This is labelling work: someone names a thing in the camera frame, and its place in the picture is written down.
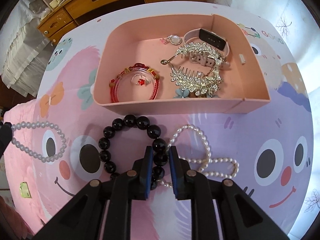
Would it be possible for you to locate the white pearl bracelet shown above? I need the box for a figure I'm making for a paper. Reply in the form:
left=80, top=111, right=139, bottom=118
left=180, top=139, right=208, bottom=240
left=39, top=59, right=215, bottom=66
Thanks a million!
left=11, top=120, right=68, bottom=163

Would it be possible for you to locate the long pearl necklace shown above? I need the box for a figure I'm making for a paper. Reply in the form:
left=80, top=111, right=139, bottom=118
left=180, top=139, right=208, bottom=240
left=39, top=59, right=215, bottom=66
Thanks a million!
left=157, top=125, right=240, bottom=189

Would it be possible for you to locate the black bead bracelet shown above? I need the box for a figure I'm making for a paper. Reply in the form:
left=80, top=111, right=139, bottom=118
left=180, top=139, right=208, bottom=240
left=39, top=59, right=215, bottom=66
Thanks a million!
left=98, top=114, right=169, bottom=190

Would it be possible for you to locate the red string bracelet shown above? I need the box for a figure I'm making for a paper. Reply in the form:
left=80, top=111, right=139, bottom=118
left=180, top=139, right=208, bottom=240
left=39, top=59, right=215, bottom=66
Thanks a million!
left=108, top=63, right=161, bottom=104

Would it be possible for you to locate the blue flower brooch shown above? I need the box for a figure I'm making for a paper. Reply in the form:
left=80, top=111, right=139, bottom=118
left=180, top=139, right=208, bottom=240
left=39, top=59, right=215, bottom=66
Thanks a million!
left=174, top=89, right=190, bottom=99

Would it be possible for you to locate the rhinestone leaf hair claw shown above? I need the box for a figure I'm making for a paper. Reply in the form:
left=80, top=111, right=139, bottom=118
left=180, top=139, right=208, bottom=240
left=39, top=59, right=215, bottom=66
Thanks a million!
left=161, top=45, right=223, bottom=97

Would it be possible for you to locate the pink strap smartwatch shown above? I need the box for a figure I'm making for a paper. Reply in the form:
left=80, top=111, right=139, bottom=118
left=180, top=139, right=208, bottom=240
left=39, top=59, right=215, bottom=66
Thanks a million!
left=183, top=28, right=230, bottom=69

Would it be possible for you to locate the cartoon printed table cover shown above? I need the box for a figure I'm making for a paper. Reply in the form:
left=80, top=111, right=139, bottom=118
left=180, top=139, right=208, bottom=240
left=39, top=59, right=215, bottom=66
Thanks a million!
left=4, top=2, right=313, bottom=233

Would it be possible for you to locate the green square object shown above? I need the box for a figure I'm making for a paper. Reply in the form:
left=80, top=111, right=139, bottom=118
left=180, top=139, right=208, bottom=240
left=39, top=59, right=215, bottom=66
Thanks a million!
left=20, top=181, right=31, bottom=198

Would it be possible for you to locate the white lace covered furniture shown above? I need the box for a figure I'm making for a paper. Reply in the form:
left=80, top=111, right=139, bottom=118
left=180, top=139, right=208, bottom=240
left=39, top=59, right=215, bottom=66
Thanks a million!
left=1, top=0, right=53, bottom=97

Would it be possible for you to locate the pink cardboard tray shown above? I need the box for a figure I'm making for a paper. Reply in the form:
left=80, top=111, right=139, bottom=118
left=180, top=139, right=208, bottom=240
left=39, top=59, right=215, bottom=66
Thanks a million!
left=94, top=13, right=271, bottom=116

